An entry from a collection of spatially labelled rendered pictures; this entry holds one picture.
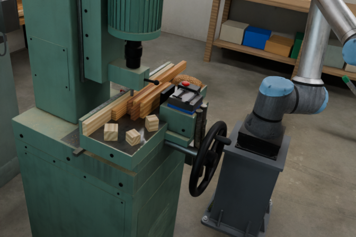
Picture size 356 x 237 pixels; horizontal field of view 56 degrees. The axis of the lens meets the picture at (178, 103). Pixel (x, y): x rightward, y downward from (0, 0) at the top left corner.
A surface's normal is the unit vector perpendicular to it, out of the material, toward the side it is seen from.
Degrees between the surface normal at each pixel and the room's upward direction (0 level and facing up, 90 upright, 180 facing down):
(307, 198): 0
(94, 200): 90
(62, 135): 0
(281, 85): 2
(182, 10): 90
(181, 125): 90
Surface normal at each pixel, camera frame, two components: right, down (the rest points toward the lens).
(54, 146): -0.46, 0.41
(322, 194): 0.11, -0.85
